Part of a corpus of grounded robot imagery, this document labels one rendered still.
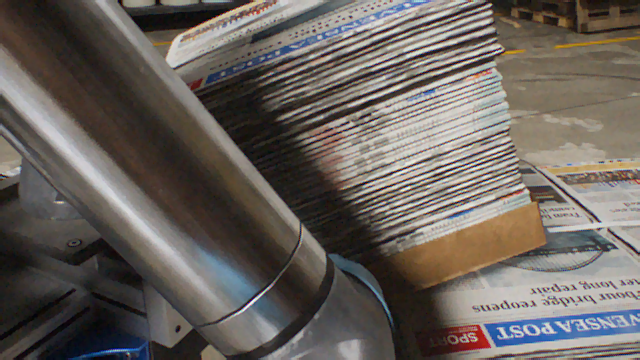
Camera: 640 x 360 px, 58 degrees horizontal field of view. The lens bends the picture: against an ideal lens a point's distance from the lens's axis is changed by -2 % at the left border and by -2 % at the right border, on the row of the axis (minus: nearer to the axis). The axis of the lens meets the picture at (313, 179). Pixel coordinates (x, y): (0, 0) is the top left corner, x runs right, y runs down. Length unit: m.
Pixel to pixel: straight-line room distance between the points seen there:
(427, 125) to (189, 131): 0.24
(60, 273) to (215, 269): 0.58
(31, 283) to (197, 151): 0.61
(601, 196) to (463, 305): 0.32
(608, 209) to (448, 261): 0.35
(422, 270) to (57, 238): 0.43
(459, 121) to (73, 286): 0.55
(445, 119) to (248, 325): 0.24
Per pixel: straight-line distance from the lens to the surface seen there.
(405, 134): 0.45
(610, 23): 7.01
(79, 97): 0.24
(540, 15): 7.22
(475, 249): 0.50
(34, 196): 0.78
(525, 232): 0.51
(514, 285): 0.61
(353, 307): 0.30
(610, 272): 0.67
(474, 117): 0.46
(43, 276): 0.85
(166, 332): 0.73
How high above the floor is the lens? 1.16
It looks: 25 degrees down
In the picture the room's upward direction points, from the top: straight up
